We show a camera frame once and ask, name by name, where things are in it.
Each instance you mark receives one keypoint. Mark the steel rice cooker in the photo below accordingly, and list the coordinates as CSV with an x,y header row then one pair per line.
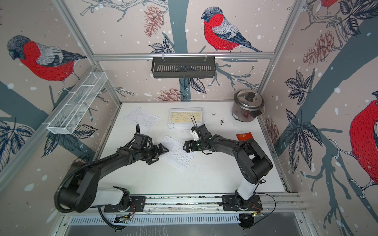
x,y
247,105

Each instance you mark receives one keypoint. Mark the black hanging wire basket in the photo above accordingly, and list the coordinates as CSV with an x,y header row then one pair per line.
x,y
182,67

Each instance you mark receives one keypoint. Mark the red small packet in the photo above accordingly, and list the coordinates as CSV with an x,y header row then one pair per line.
x,y
244,136

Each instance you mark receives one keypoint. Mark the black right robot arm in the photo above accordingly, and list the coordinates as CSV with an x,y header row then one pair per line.
x,y
252,161

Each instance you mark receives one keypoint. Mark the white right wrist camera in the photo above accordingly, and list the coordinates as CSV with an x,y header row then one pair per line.
x,y
195,133

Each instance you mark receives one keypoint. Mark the white wire mesh basket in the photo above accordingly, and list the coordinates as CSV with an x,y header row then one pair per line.
x,y
71,114

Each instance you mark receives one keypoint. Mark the aluminium frame rail base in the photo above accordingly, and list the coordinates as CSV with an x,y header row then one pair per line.
x,y
119,202

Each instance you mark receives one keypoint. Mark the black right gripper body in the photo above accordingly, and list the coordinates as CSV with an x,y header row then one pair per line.
x,y
198,145

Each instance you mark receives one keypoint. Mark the green keyboard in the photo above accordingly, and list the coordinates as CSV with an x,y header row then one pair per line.
x,y
180,126

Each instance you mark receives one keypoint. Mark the white keyboard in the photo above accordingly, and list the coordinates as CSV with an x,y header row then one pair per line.
x,y
139,116
176,155

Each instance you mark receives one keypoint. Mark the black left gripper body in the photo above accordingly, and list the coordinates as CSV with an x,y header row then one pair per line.
x,y
149,154

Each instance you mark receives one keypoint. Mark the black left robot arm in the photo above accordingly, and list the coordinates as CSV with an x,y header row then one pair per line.
x,y
78,188

